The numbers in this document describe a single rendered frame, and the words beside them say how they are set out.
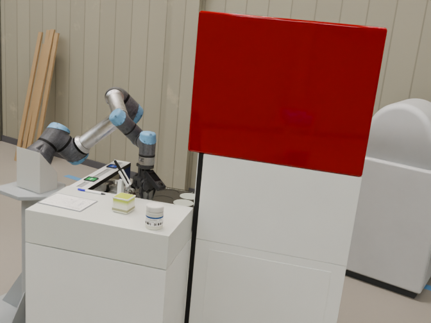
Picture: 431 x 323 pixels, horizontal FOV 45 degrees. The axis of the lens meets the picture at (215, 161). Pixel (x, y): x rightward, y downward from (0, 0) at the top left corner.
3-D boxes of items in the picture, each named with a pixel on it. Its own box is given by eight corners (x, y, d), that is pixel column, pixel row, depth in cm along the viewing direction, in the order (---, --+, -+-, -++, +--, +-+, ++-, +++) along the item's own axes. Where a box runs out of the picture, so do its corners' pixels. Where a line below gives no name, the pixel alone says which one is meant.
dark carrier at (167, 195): (204, 195, 274) (204, 194, 274) (185, 217, 242) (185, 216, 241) (143, 185, 281) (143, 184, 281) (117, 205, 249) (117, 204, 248)
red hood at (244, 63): (357, 139, 291) (376, 28, 275) (362, 177, 214) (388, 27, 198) (226, 121, 306) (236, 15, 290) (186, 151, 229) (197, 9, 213)
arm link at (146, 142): (152, 129, 244) (159, 134, 236) (151, 152, 246) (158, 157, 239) (136, 130, 240) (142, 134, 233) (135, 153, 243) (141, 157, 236)
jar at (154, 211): (165, 225, 212) (166, 203, 210) (159, 231, 206) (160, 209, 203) (148, 222, 214) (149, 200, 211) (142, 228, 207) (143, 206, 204)
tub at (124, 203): (135, 209, 226) (136, 195, 224) (127, 215, 219) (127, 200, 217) (120, 206, 228) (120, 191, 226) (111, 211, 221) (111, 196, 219)
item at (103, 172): (129, 185, 302) (131, 161, 298) (84, 217, 250) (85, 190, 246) (114, 182, 304) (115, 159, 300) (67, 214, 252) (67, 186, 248)
